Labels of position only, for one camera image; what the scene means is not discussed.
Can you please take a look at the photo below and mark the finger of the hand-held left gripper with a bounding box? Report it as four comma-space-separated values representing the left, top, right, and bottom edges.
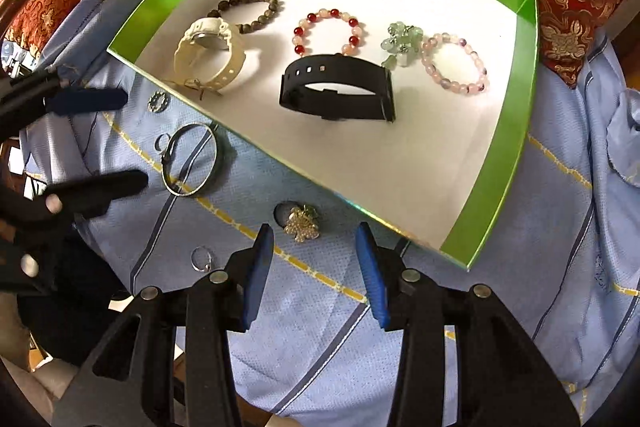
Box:
0, 170, 150, 293
0, 69, 130, 134

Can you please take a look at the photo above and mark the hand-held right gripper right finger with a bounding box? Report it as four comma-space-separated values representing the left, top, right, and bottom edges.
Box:
355, 222, 583, 427

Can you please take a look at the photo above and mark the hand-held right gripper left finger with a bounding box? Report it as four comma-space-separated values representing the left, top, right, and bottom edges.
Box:
50, 223, 276, 427

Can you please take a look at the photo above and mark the rhinestone clover brooch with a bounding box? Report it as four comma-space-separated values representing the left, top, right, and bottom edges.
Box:
284, 204, 321, 244

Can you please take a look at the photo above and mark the silver bangle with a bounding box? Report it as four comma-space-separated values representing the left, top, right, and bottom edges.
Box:
161, 122, 219, 196

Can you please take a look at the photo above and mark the green cardboard box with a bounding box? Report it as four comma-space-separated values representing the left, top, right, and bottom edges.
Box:
106, 0, 540, 271

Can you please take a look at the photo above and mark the light blue striped cloth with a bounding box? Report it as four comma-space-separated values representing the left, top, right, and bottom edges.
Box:
0, 0, 640, 427

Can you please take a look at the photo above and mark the white wrist watch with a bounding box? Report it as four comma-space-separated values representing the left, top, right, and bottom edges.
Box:
172, 17, 247, 100

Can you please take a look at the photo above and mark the black watch band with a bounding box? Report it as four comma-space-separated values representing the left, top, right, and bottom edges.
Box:
278, 53, 397, 124

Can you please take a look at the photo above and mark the green jade charm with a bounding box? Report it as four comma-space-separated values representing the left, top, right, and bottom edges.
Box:
380, 21, 425, 70

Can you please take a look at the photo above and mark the pale pink bead bracelet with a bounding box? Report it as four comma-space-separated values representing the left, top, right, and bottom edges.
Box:
420, 32, 491, 96

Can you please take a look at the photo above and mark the red and pink bead bracelet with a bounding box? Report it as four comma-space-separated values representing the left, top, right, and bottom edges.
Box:
291, 7, 367, 58

